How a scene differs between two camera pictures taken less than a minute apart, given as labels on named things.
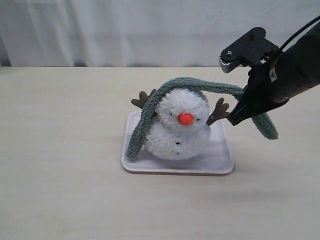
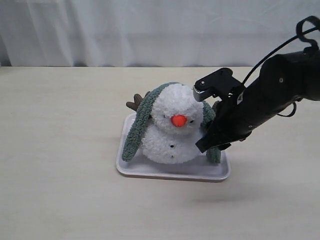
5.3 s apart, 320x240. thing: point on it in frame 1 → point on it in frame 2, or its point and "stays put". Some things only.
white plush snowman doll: [179, 130] stays put
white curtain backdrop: [138, 33] stays put
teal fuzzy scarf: [150, 109] → [213, 155]
